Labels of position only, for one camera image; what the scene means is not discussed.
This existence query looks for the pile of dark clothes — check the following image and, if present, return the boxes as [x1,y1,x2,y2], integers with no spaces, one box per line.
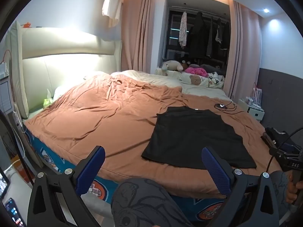
[265,127,294,147]

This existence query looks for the grey nightstand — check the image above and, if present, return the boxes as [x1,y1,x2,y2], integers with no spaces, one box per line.
[0,61,15,114]

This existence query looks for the pink curtain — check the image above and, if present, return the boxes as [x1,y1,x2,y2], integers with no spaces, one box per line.
[224,0,262,100]
[121,0,167,72]

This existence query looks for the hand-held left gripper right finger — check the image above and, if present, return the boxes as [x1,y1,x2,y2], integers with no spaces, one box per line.
[201,147,281,227]

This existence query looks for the pink plush toy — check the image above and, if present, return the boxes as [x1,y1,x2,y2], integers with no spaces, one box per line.
[185,67,207,77]

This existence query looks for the black sleeveless shirt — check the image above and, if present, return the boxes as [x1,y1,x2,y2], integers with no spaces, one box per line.
[141,106,257,170]

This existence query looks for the person's right hand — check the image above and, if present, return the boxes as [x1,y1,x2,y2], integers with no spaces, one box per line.
[286,173,303,205]

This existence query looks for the dark hanging coat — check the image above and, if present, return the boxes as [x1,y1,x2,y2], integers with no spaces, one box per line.
[189,11,206,58]

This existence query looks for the teal printed bedsheet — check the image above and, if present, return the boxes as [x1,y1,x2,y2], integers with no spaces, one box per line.
[24,125,237,220]

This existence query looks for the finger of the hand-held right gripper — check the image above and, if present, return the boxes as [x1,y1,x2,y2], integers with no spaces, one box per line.
[269,144,300,158]

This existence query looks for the orange blanket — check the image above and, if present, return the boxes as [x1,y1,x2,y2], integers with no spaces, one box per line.
[24,74,284,199]

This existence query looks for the white power strip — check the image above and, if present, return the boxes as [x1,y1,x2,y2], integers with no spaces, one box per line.
[13,110,23,129]

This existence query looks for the cream plush toy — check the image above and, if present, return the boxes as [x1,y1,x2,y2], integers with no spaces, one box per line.
[161,60,184,76]

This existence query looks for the pink wire rack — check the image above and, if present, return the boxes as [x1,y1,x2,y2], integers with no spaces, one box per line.
[252,83,263,107]

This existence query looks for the person's leg grey printed pants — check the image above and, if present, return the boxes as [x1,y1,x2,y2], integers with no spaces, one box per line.
[270,170,291,218]
[111,178,192,227]

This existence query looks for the cream bear print pillow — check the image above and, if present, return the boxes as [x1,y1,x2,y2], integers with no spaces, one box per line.
[166,70,224,88]

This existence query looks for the thick black gripper cable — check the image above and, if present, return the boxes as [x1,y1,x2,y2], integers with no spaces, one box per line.
[0,112,35,185]

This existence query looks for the orange box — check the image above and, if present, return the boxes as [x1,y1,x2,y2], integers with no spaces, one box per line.
[14,156,24,178]

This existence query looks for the black device with cable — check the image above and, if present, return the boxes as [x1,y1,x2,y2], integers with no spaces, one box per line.
[214,96,244,114]

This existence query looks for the black smartphone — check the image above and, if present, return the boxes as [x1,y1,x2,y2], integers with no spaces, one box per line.
[4,197,26,227]

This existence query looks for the white hanging shirt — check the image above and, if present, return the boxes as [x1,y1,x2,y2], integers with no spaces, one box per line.
[102,0,125,26]

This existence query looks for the white nightstand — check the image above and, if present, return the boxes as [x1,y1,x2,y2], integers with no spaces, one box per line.
[238,98,264,121]

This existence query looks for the grey plush toy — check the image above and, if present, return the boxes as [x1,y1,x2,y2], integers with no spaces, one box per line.
[201,64,222,72]

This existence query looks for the cream padded bed headboard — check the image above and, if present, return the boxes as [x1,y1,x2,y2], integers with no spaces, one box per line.
[5,20,122,120]

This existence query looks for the black white spotted cloth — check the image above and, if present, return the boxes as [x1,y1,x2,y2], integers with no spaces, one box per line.
[208,72,224,84]

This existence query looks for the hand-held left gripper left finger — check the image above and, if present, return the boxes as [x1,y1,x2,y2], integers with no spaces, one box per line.
[27,145,106,227]

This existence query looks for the lit screen device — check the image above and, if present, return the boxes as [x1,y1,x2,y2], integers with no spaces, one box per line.
[0,167,11,200]

